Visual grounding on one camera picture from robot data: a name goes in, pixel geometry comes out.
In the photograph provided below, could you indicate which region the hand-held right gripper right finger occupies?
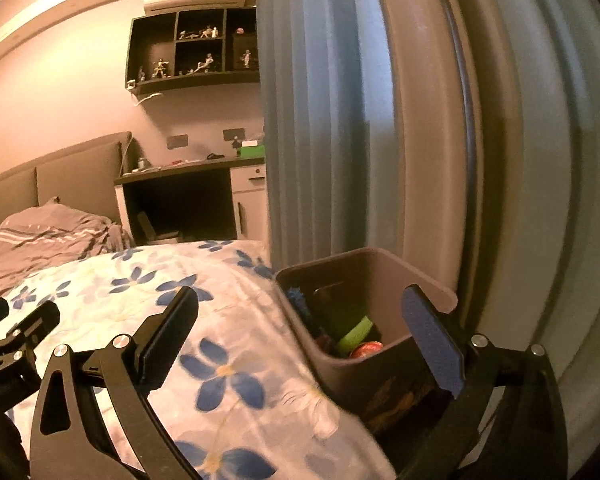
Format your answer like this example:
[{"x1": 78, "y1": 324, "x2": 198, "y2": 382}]
[{"x1": 395, "y1": 284, "x2": 569, "y2": 480}]

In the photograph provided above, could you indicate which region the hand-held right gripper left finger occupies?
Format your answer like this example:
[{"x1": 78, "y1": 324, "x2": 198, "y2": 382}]
[{"x1": 29, "y1": 285, "x2": 204, "y2": 480}]

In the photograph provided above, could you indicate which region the brown plastic bin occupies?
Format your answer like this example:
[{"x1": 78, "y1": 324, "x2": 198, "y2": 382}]
[{"x1": 274, "y1": 246, "x2": 458, "y2": 436}]

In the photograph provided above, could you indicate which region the plain red paper cup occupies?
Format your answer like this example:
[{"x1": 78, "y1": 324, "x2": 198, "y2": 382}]
[{"x1": 349, "y1": 341, "x2": 385, "y2": 360}]

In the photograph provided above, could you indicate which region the dark wall shelf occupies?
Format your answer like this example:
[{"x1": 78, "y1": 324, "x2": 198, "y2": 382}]
[{"x1": 125, "y1": 6, "x2": 261, "y2": 95}]

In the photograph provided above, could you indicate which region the grey striped duvet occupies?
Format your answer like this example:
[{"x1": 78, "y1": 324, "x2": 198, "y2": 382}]
[{"x1": 0, "y1": 197, "x2": 136, "y2": 301}]

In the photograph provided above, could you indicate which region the white drawer cabinet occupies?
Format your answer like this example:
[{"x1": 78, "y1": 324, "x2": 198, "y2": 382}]
[{"x1": 229, "y1": 165, "x2": 270, "y2": 241}]

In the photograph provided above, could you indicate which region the green paper cup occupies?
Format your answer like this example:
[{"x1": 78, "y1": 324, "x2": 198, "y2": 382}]
[{"x1": 336, "y1": 315, "x2": 377, "y2": 353}]

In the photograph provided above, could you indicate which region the dark cardboard box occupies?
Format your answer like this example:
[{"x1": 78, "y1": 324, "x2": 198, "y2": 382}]
[{"x1": 136, "y1": 211, "x2": 182, "y2": 244}]

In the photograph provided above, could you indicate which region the grey padded headboard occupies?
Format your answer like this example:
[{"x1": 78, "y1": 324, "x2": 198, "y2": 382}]
[{"x1": 0, "y1": 131, "x2": 133, "y2": 226}]

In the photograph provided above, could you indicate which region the dark wooden desk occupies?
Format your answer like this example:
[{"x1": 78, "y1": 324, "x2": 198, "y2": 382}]
[{"x1": 112, "y1": 156, "x2": 267, "y2": 243}]

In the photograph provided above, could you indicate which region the blue floral blanket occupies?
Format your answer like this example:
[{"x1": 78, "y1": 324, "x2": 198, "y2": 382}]
[{"x1": 0, "y1": 239, "x2": 398, "y2": 480}]

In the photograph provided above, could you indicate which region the beige curtain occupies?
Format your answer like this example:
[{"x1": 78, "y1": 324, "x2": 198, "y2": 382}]
[{"x1": 380, "y1": 0, "x2": 600, "y2": 466}]

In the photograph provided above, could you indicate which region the row of small figurines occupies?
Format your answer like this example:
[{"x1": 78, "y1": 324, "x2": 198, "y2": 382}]
[{"x1": 136, "y1": 25, "x2": 258, "y2": 81}]

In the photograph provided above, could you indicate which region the blue mesh scrubber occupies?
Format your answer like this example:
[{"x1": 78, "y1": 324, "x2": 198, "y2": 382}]
[{"x1": 286, "y1": 287, "x2": 312, "y2": 317}]

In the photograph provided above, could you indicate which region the blue curtain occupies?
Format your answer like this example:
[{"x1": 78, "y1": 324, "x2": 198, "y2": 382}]
[{"x1": 255, "y1": 0, "x2": 396, "y2": 271}]

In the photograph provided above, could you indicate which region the white cable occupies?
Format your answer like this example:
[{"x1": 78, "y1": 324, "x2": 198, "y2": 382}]
[{"x1": 120, "y1": 90, "x2": 166, "y2": 171}]

